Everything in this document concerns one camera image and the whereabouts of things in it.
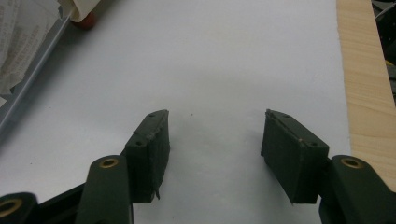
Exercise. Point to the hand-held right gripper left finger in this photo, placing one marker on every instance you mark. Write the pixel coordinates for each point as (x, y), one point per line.
(146, 161)

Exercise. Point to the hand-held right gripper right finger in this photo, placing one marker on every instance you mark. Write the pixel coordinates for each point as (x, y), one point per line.
(299, 161)

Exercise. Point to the grey plastic bin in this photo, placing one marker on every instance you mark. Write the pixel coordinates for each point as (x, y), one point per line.
(29, 77)

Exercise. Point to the cream object with red base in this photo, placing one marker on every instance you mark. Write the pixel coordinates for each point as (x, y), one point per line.
(81, 14)

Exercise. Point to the crumpled white printed paper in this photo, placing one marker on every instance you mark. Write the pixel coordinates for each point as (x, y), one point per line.
(21, 40)

